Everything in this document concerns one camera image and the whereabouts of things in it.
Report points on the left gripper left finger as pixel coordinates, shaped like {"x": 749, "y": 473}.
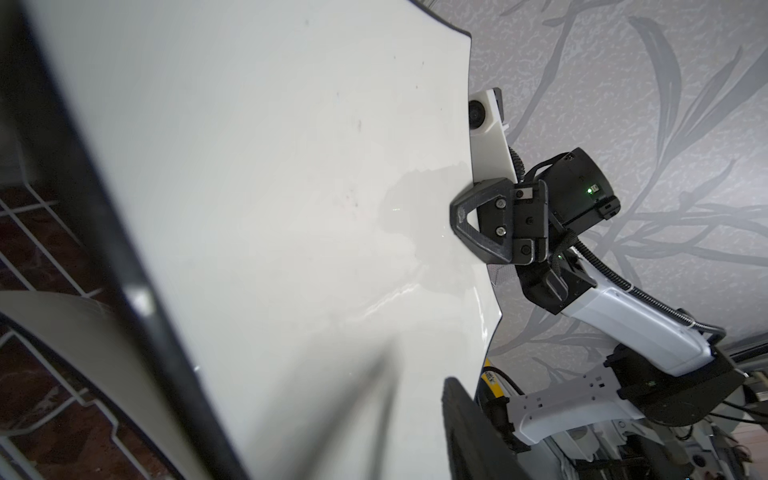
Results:
{"x": 48, "y": 133}

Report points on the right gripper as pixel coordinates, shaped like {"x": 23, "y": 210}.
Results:
{"x": 528, "y": 229}

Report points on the white wire dish rack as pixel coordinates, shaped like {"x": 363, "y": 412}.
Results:
{"x": 58, "y": 428}

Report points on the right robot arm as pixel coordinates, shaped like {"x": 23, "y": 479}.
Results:
{"x": 666, "y": 367}

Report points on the white square plate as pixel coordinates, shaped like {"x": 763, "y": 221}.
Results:
{"x": 86, "y": 335}
{"x": 284, "y": 170}

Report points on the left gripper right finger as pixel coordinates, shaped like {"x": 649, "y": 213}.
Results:
{"x": 475, "y": 448}

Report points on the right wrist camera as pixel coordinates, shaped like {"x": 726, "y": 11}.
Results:
{"x": 490, "y": 154}

